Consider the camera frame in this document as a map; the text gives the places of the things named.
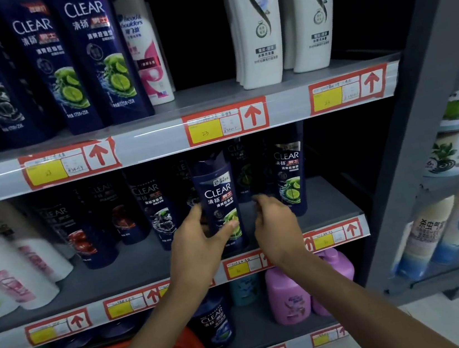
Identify person's left forearm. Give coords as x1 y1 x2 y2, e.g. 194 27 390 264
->
73 277 224 348

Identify navy black Clear bottle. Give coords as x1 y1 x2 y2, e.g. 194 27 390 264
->
173 159 205 229

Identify white curvy bottle gold cap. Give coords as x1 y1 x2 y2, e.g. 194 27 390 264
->
274 0 299 71
223 0 245 84
227 0 291 92
284 0 348 74

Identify white pink-label shampoo bottle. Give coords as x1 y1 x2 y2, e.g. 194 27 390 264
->
12 231 77 289
0 224 63 314

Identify navy green Clear bottle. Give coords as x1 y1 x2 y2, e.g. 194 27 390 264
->
188 150 248 259
267 122 316 220

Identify person's right hand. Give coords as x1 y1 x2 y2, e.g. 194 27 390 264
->
249 189 310 273

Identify grey store shelf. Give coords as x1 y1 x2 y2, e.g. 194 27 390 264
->
0 0 459 348

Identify person's right forearm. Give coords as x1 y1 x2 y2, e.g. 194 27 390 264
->
274 236 459 348

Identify grey end rack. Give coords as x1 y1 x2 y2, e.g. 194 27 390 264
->
329 0 459 312

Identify person's left hand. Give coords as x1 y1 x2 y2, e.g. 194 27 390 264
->
161 198 247 291

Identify navy round bottle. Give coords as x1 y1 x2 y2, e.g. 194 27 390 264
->
186 289 238 348

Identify small teal bottle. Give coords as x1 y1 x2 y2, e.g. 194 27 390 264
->
228 274 264 308

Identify white bottle red label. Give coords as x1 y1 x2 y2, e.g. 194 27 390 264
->
113 0 177 110

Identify row of large navy bottles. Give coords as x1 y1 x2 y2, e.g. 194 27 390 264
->
0 0 158 152

